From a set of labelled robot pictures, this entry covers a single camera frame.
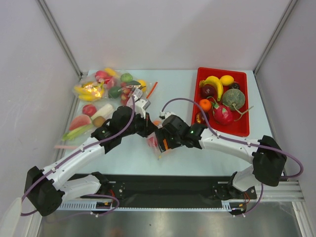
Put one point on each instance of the dark red fake apple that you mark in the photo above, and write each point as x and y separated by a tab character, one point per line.
200	118

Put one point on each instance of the fake tangerine in tray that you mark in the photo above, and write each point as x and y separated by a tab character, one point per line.
205	104

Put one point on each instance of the yellow fake lemon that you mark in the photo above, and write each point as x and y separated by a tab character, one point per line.
226	80

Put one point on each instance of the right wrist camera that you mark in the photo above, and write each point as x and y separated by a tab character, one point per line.
165	115

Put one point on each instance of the zip bag red seal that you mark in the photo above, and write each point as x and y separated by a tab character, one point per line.
120	85

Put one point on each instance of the green fake melon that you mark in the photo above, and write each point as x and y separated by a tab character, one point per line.
234	99

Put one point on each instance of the yellow bananas bag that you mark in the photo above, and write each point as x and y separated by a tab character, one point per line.
90	91

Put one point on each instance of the yellow fake banana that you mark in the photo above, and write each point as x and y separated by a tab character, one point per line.
214	82

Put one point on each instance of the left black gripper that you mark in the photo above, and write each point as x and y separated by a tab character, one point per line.
147	128

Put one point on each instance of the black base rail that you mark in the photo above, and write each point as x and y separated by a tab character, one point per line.
172	192

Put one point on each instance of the vegetable bag pink seal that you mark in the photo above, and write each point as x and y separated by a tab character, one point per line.
89	118

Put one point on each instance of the pink fake dragon fruit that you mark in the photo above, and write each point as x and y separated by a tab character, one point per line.
222	114

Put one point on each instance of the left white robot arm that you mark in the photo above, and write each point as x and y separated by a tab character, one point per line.
43	186

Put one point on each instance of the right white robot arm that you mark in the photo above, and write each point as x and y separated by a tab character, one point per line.
264	155

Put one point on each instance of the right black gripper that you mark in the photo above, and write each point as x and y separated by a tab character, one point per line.
161	138

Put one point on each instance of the red plastic tray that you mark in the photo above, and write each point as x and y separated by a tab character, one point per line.
240	125

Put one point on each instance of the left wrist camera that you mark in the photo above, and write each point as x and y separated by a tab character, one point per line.
141	105

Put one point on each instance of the clear zip bag blue seal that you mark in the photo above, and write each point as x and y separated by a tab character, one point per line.
156	151

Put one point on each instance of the dark purple fake mangosteen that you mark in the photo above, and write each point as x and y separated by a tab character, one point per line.
234	85

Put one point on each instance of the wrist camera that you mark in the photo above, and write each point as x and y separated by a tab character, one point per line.
165	115
141	105

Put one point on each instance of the dark red fake plum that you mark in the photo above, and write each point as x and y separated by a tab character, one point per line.
207	91

